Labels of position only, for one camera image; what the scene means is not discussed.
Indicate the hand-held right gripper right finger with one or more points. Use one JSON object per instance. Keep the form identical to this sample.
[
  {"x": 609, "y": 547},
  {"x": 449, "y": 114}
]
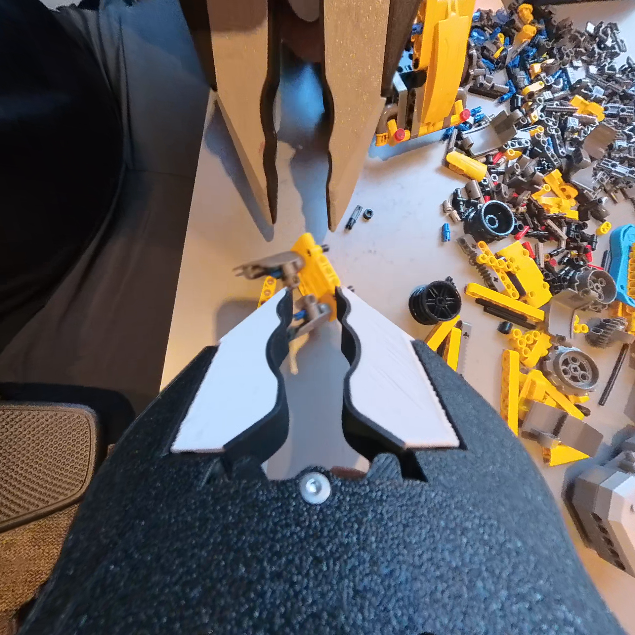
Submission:
[{"x": 392, "y": 392}]

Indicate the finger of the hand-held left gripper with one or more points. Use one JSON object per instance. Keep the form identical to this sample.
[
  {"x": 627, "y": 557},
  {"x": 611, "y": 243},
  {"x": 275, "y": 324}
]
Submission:
[
  {"x": 354, "y": 99},
  {"x": 238, "y": 99}
]

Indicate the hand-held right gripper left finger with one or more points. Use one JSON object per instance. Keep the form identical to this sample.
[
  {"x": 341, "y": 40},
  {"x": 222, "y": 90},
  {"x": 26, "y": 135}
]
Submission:
[{"x": 233, "y": 392}]

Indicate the yellow and grey brick assembly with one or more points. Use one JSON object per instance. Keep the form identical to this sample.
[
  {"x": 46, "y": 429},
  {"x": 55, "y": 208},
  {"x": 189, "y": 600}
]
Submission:
[{"x": 312, "y": 270}]

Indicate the grey desk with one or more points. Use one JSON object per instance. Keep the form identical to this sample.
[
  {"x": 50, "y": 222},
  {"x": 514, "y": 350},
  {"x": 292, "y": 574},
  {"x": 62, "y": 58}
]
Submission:
[{"x": 397, "y": 238}]

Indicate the partly built yellow toy vehicle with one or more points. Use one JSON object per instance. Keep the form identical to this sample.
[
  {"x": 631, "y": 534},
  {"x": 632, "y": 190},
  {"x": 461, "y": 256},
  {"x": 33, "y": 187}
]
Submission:
[{"x": 441, "y": 59}]

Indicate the black spoked toy wheel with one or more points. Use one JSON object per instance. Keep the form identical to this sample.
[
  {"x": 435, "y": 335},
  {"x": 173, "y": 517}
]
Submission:
[{"x": 435, "y": 302}]

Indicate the small black connector pin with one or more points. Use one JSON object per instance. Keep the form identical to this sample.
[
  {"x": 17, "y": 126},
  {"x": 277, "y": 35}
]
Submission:
[{"x": 353, "y": 217}]

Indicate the person's legs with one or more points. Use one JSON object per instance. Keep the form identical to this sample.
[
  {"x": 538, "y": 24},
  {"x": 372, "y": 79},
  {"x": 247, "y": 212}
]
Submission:
[{"x": 149, "y": 198}]

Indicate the blue connector pin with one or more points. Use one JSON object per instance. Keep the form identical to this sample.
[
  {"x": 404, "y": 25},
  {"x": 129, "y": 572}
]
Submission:
[{"x": 445, "y": 232}]

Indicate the grey toy wheel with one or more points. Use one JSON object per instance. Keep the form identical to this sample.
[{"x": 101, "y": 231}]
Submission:
[{"x": 570, "y": 369}]

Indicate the black toy wheel hub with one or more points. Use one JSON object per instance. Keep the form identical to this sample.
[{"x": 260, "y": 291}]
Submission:
[{"x": 491, "y": 221}]

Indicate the person's torso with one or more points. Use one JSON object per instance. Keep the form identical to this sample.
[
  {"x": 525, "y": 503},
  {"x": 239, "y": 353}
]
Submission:
[{"x": 49, "y": 173}]

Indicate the black mesh chair armrest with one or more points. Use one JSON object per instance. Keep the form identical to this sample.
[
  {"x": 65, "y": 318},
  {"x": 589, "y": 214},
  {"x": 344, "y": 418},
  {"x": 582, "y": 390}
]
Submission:
[{"x": 44, "y": 456}]

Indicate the pile of loose toy bricks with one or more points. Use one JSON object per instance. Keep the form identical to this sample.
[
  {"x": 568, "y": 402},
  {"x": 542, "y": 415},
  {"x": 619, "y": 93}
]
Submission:
[{"x": 545, "y": 163}]

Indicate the long black toy axle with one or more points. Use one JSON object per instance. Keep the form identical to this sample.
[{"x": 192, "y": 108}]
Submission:
[{"x": 615, "y": 372}]

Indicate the grey toy motor block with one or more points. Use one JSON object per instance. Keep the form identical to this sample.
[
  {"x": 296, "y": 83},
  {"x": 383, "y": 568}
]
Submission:
[{"x": 603, "y": 516}]

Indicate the blue curved toy panel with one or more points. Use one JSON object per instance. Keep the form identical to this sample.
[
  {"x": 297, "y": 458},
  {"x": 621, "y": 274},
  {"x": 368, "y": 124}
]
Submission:
[{"x": 622, "y": 263}]

